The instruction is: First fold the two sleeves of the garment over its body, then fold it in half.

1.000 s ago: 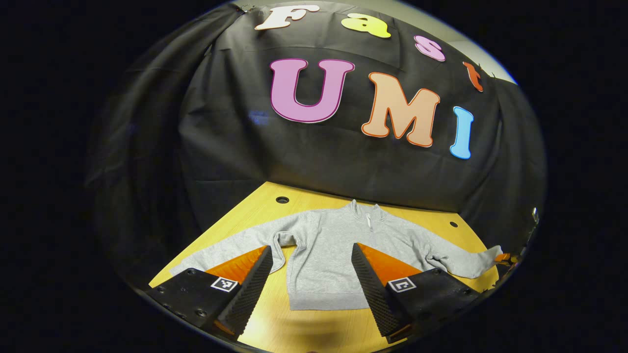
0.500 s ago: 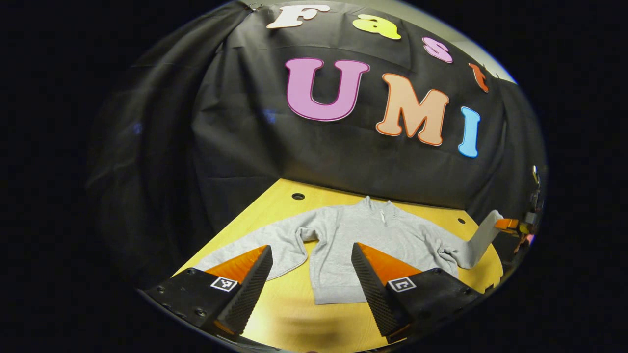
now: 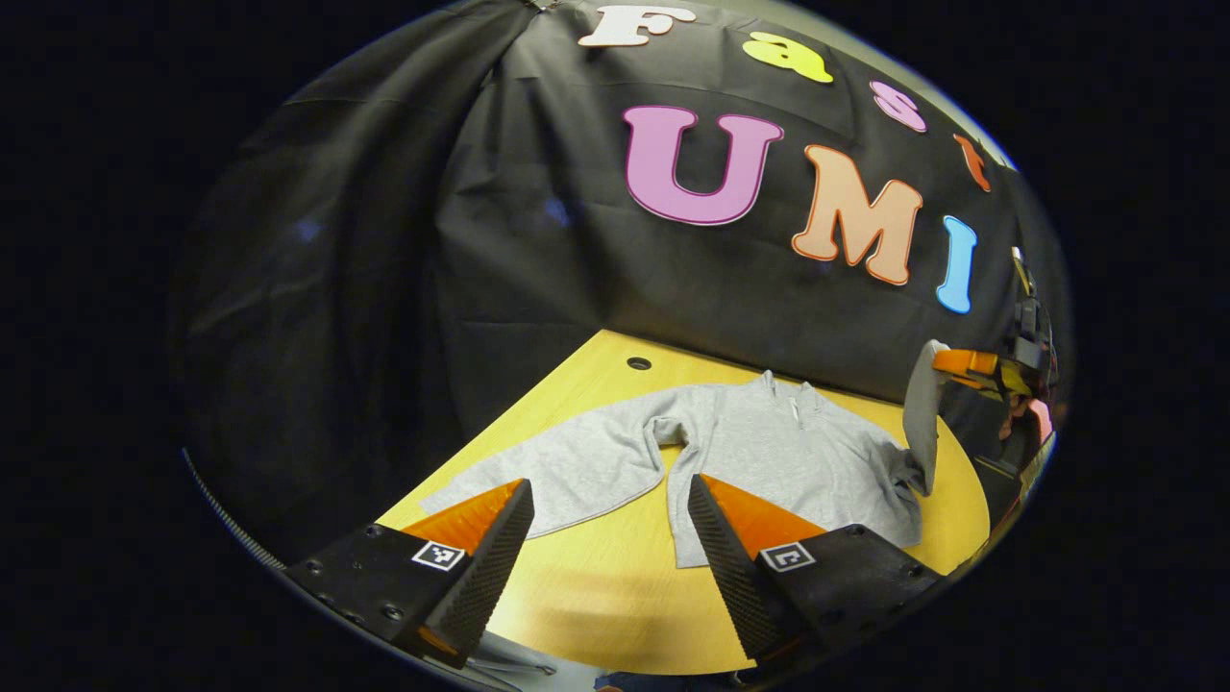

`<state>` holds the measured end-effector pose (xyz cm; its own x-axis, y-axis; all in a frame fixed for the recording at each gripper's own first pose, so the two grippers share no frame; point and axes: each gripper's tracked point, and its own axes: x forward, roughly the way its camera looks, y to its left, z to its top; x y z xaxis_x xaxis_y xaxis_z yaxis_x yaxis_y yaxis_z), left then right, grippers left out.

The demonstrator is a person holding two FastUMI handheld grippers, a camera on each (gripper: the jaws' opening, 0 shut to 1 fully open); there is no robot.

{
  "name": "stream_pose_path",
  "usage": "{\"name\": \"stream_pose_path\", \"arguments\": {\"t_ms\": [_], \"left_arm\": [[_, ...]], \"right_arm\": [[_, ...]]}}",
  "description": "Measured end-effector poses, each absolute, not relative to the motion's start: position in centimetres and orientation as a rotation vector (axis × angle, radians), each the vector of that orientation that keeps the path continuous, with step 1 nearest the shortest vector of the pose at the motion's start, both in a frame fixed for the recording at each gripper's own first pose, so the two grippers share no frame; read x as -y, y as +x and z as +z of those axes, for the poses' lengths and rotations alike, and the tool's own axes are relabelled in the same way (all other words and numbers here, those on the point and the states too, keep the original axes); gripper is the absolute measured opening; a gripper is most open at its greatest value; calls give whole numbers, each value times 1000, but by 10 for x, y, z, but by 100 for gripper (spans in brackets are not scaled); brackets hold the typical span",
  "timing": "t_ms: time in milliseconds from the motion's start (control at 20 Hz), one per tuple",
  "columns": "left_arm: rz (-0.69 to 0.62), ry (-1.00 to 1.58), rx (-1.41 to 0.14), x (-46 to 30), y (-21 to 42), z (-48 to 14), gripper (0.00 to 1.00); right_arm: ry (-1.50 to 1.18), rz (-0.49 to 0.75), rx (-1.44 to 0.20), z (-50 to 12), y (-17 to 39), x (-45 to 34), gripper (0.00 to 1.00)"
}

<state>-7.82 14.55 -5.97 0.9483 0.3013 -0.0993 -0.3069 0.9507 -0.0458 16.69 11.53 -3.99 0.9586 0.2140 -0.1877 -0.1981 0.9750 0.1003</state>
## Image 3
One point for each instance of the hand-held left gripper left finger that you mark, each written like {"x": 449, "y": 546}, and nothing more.
{"x": 495, "y": 567}

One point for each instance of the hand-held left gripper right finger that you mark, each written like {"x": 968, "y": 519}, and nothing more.
{"x": 735, "y": 577}

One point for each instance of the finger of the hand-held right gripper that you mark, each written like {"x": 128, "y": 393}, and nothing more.
{"x": 966, "y": 365}

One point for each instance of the grey zip-neck sweatshirt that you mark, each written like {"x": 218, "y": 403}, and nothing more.
{"x": 769, "y": 442}

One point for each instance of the black backdrop cloth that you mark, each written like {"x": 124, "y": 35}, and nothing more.
{"x": 577, "y": 269}

